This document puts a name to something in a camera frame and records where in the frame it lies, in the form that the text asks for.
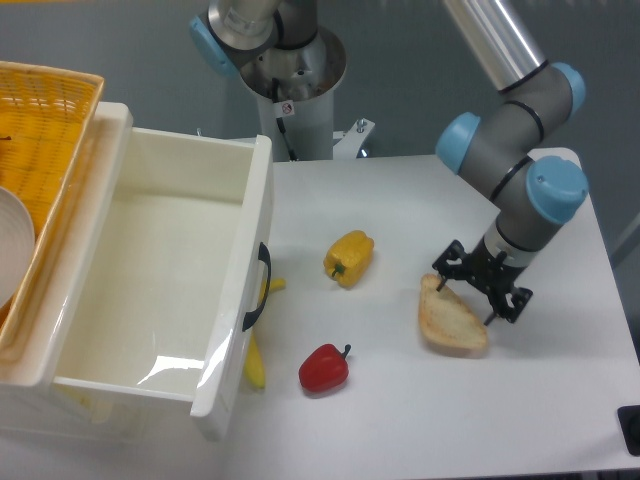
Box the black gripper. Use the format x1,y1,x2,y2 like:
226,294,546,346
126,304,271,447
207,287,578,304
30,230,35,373
432,240,533,325

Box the triangle bread slice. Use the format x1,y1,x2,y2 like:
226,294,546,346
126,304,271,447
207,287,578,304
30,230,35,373
418,274,488,350

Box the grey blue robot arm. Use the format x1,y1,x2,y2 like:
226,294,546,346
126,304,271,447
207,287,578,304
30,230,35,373
189,1,588,322

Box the yellow bell pepper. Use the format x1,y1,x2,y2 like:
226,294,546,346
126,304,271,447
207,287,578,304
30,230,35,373
323,230,375,289

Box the red bell pepper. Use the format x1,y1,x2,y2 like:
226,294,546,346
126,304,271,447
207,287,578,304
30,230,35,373
298,344,352,393

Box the black device at table edge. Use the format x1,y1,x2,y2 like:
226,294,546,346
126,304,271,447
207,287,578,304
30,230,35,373
617,405,640,457

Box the yellow banana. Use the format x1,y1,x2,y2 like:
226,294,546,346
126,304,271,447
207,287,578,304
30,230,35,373
243,278,287,390

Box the white open drawer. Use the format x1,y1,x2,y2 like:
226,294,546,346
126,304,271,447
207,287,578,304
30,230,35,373
49,125,276,442

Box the yellow woven basket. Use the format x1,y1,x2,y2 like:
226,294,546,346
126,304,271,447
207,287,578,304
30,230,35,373
1,61,104,350

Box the white drawer cabinet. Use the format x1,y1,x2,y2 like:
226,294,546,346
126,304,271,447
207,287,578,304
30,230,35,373
0,101,151,446

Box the white plate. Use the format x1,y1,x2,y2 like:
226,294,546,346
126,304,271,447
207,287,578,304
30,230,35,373
0,187,35,307

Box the black drawer handle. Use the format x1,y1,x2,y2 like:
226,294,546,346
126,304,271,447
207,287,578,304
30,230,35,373
242,242,272,332

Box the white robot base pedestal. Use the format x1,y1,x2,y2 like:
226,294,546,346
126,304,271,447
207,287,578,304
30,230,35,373
195,24,376,163

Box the black cable on pedestal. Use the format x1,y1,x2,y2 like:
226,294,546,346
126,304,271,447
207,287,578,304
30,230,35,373
270,77,303,162

